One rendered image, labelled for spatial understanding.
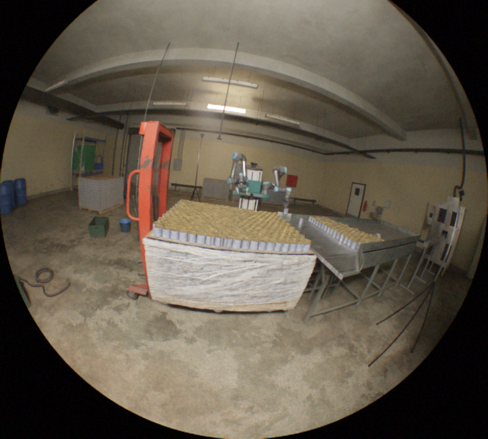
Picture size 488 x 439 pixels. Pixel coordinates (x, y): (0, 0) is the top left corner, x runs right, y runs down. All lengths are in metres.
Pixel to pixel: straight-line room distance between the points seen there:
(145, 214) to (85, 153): 7.86
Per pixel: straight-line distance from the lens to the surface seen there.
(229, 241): 1.23
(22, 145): 8.67
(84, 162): 9.27
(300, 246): 1.43
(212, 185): 8.57
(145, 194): 1.62
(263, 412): 1.74
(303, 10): 3.65
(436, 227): 6.07
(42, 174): 9.20
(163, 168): 2.13
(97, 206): 5.70
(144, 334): 2.03
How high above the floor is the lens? 1.69
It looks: 8 degrees down
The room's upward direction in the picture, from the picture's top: 8 degrees clockwise
